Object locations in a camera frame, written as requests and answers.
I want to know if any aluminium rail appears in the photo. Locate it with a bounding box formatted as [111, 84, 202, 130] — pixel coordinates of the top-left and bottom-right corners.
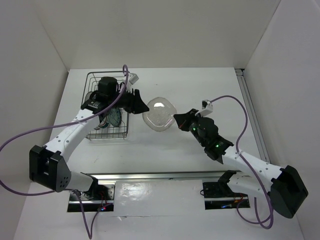
[89, 170, 226, 182]
[234, 68, 271, 163]

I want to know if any aluminium front rail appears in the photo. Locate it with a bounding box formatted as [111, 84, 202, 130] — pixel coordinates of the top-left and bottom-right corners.
[89, 170, 226, 182]

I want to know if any blue white patterned plate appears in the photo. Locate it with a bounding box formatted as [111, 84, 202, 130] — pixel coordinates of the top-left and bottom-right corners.
[107, 108, 122, 128]

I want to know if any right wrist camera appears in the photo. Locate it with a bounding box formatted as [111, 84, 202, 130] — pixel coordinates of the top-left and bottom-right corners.
[195, 99, 213, 117]

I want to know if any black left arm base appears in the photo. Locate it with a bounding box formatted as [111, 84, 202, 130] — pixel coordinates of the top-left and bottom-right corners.
[82, 177, 113, 201]

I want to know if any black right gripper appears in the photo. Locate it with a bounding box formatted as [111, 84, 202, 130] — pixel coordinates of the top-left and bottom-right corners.
[174, 108, 207, 147]

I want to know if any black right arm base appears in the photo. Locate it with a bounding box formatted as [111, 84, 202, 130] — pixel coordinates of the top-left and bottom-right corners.
[199, 170, 247, 198]

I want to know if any grey wire dish rack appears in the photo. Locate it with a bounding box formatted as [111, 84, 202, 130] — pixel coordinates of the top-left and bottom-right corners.
[81, 71, 130, 141]

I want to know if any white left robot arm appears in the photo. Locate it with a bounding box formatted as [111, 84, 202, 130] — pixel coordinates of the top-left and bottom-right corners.
[29, 73, 149, 200]

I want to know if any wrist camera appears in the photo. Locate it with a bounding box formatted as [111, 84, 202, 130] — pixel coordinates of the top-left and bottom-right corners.
[195, 99, 213, 117]
[126, 73, 139, 92]

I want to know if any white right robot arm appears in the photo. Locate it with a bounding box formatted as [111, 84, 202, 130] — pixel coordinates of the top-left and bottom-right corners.
[173, 109, 309, 219]

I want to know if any clear glass square plate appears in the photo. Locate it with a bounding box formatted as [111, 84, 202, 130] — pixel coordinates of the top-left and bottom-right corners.
[142, 97, 177, 132]

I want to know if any green red rimmed white plate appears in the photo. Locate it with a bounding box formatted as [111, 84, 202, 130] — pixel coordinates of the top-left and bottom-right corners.
[94, 115, 110, 130]

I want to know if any aluminium right side rail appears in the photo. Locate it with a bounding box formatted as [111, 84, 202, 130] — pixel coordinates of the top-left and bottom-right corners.
[234, 68, 271, 163]

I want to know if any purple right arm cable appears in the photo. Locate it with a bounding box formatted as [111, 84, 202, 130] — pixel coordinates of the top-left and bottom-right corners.
[209, 95, 275, 230]

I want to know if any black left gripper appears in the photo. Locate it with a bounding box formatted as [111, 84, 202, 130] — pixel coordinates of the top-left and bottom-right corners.
[108, 86, 150, 115]

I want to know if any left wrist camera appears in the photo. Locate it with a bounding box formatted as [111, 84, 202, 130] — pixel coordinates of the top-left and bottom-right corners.
[126, 73, 139, 92]

